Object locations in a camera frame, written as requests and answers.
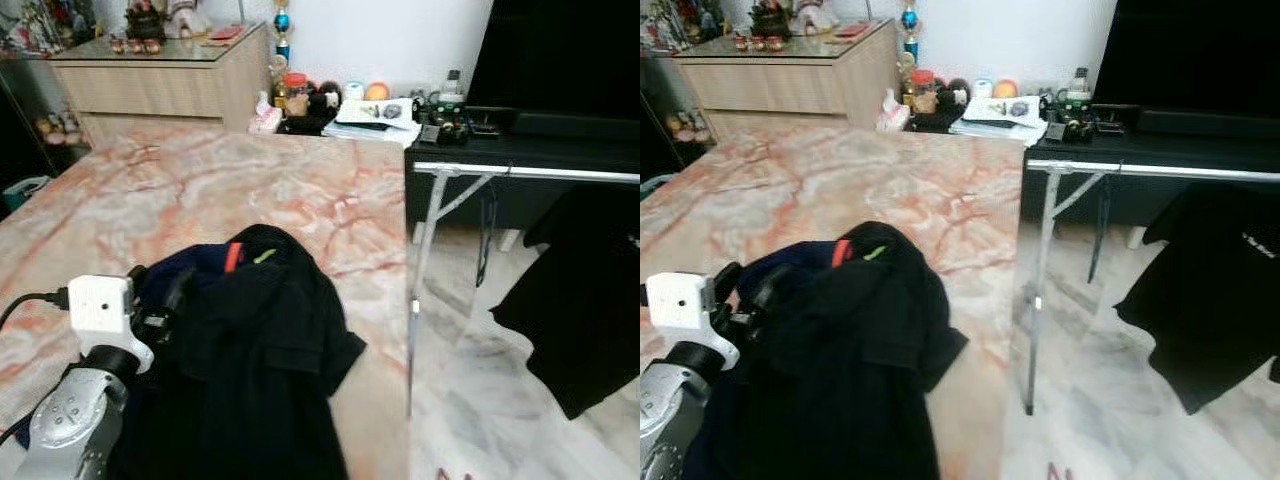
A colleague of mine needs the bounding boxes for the silver metal clothes rack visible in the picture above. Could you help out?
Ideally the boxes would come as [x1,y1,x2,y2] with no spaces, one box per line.
[405,160,641,419]
[1022,158,1280,416]

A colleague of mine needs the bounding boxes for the black plastic hanger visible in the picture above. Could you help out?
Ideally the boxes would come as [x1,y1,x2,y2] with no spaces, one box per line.
[474,178,499,289]
[1088,175,1113,284]

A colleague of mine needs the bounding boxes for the gold blue trophy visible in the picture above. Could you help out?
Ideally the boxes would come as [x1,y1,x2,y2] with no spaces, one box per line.
[897,0,922,59]
[270,0,295,63]

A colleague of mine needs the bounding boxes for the white figurine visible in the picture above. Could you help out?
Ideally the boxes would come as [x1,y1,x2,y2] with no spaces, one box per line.
[793,0,841,36]
[165,0,214,39]

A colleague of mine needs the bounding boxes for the dark figurine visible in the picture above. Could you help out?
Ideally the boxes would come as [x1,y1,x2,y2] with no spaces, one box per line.
[124,0,168,42]
[750,0,794,39]

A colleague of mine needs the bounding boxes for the pink white tissue box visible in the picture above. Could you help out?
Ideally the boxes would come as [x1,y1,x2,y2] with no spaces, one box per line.
[876,88,911,131]
[248,90,284,134]

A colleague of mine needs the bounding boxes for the black flat screen television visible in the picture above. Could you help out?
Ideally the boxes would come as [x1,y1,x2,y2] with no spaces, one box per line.
[465,0,641,119]
[1090,0,1280,113]

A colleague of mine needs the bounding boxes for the black shirt red collar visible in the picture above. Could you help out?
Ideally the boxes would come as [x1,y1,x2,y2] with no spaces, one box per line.
[488,183,641,421]
[1113,183,1280,416]

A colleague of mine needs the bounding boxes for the dark display shelf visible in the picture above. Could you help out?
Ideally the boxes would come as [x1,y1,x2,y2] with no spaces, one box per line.
[0,0,93,219]
[640,0,693,196]

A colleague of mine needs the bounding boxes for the light wooden sideboard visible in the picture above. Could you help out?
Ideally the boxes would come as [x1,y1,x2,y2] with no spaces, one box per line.
[48,25,273,149]
[672,20,901,141]

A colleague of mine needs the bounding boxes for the red lidded jar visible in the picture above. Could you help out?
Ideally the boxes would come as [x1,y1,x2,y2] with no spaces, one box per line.
[908,68,937,113]
[281,72,310,117]

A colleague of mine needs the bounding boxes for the black soundbar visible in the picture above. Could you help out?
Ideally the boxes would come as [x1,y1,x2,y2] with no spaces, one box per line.
[1138,107,1280,138]

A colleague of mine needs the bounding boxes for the marble pattern table red edge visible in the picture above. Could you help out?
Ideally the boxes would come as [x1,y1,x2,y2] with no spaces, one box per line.
[0,125,411,480]
[640,125,1028,480]

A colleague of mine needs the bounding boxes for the white paper stack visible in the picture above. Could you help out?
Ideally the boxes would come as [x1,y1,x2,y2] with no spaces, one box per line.
[948,95,1049,144]
[322,98,423,148]

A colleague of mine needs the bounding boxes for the black low television console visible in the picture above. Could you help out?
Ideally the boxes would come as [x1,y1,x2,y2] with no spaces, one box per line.
[905,100,1280,229]
[285,105,641,233]

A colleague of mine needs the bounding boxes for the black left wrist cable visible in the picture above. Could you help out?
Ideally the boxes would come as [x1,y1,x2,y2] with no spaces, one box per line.
[0,287,71,333]

